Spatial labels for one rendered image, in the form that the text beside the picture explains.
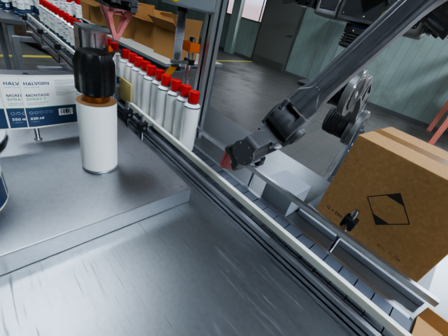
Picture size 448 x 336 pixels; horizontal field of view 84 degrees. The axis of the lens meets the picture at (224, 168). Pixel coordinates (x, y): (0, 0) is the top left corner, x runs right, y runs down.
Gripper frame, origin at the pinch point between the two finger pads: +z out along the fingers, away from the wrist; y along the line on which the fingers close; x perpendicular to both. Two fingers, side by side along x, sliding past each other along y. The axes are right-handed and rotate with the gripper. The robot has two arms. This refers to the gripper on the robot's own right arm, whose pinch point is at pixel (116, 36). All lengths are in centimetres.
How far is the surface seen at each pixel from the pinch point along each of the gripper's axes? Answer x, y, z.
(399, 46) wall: 729, -106, -37
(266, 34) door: 692, -467, 21
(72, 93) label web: -8.8, -8.7, 17.9
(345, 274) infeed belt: 20, 72, 31
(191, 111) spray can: 16.7, 14.3, 15.7
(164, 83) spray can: 17.3, -2.0, 12.8
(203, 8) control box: 27.7, -0.9, -11.0
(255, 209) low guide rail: 14, 48, 28
